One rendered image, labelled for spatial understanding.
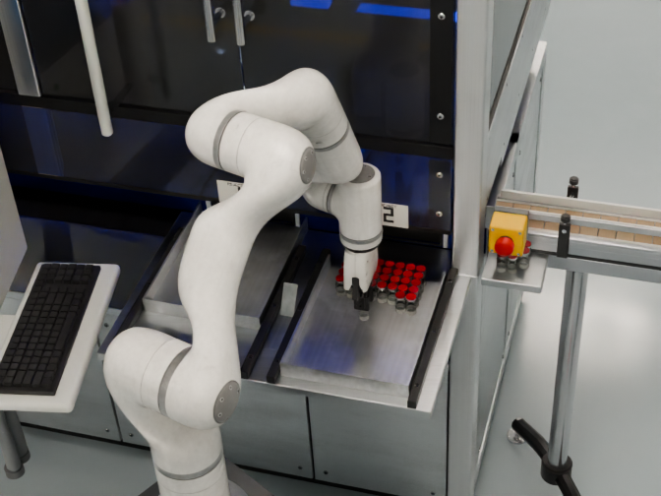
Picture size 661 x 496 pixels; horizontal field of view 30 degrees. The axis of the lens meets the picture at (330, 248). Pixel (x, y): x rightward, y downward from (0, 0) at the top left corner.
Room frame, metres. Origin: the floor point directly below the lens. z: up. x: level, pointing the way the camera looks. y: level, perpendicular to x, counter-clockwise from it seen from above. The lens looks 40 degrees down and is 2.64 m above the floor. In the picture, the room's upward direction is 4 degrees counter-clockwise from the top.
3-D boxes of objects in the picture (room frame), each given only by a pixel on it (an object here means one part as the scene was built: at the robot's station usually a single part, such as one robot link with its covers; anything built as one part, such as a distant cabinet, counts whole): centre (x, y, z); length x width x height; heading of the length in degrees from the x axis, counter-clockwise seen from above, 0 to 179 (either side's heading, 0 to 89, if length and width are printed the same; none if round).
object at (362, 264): (1.87, -0.06, 1.05); 0.10 x 0.08 x 0.11; 161
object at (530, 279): (2.01, -0.40, 0.87); 0.14 x 0.13 x 0.02; 162
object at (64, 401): (1.98, 0.66, 0.79); 0.45 x 0.28 x 0.03; 172
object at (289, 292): (1.86, 0.11, 0.91); 0.14 x 0.03 x 0.06; 161
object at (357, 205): (1.87, -0.06, 1.19); 0.09 x 0.08 x 0.13; 56
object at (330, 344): (1.84, -0.06, 0.90); 0.34 x 0.26 x 0.04; 161
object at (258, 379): (1.93, 0.09, 0.87); 0.70 x 0.48 x 0.02; 72
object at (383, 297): (1.92, -0.09, 0.90); 0.18 x 0.02 x 0.05; 71
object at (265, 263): (2.05, 0.22, 0.90); 0.34 x 0.26 x 0.04; 162
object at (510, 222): (1.98, -0.37, 1.00); 0.08 x 0.07 x 0.07; 162
